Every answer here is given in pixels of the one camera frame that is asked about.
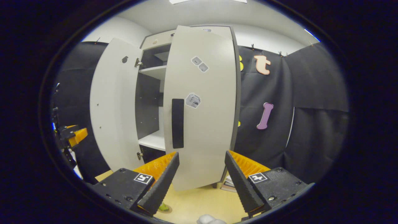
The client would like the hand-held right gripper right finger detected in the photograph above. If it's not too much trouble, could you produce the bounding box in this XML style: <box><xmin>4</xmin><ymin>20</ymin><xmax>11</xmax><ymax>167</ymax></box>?
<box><xmin>224</xmin><ymin>150</ymin><xmax>314</xmax><ymax>218</ymax></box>

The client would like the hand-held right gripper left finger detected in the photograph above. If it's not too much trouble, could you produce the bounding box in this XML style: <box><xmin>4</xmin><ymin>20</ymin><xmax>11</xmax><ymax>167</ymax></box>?
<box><xmin>90</xmin><ymin>152</ymin><xmax>180</xmax><ymax>217</ymax></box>

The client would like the white cabinet door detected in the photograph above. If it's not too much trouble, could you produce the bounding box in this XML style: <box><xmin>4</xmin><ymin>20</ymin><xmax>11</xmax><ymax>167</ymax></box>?
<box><xmin>163</xmin><ymin>25</ymin><xmax>241</xmax><ymax>192</ymax></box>
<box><xmin>90</xmin><ymin>38</ymin><xmax>145</xmax><ymax>172</ymax></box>

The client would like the white and grey cabinet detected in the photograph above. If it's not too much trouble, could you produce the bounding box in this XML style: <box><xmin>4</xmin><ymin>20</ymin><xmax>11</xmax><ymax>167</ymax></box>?
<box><xmin>135</xmin><ymin>26</ymin><xmax>242</xmax><ymax>189</ymax></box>

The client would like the white cabinet drawer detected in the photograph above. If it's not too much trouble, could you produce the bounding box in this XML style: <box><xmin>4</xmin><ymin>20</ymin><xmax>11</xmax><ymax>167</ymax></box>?
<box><xmin>141</xmin><ymin>30</ymin><xmax>176</xmax><ymax>49</ymax></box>

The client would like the black backdrop cloth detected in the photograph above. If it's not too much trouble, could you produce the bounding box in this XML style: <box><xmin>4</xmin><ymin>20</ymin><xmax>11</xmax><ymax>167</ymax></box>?
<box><xmin>51</xmin><ymin>41</ymin><xmax>349</xmax><ymax>184</ymax></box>

